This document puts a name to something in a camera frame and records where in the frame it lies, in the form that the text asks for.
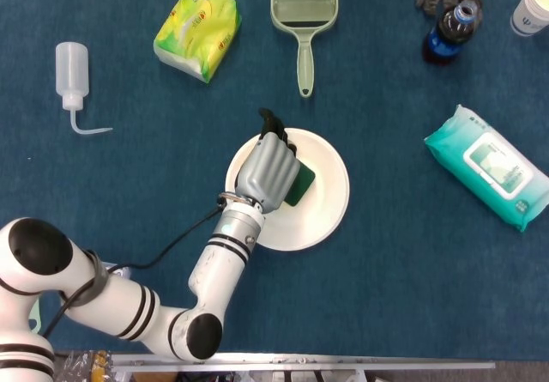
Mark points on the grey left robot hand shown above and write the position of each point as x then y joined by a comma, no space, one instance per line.
268,171

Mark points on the green yellow sponge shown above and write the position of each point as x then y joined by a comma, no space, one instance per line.
302,184

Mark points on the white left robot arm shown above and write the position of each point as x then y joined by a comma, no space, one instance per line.
223,262

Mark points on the white round plate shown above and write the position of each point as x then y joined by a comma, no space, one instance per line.
321,219

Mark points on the pale green plastic dustpan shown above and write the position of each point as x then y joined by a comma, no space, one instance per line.
305,60

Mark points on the yellow green tissue pack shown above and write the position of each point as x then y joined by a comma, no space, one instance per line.
197,30

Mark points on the teal felt table cover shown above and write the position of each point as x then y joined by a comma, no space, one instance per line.
386,292

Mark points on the teal wet wipes pack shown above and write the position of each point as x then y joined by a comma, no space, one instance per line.
472,167

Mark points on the translucent white squeeze bottle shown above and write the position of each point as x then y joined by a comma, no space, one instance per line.
70,68

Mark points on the cola bottle blue label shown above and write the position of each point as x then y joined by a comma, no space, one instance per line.
446,34

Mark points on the crinkled clear plastic bag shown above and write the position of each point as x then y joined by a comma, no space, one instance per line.
81,367

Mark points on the stacked white paper cups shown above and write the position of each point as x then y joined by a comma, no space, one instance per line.
532,8

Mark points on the aluminium frame rail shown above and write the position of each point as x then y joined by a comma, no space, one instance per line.
343,359

